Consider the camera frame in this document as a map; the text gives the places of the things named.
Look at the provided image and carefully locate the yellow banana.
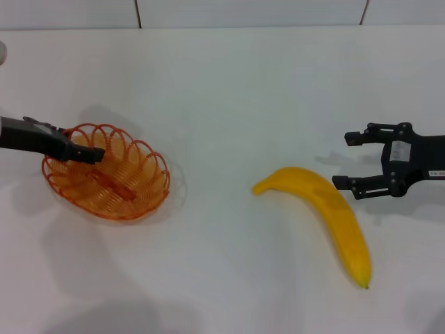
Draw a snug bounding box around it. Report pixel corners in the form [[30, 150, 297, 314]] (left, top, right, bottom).
[[252, 166, 372, 289]]

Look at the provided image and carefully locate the orange plastic wire basket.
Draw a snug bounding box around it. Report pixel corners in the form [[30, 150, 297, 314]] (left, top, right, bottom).
[[41, 122, 171, 221]]

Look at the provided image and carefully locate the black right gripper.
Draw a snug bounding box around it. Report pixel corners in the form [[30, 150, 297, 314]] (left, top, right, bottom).
[[331, 122, 445, 201]]

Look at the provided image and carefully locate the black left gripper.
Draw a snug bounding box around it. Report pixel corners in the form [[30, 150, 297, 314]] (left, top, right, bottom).
[[0, 116, 106, 165]]

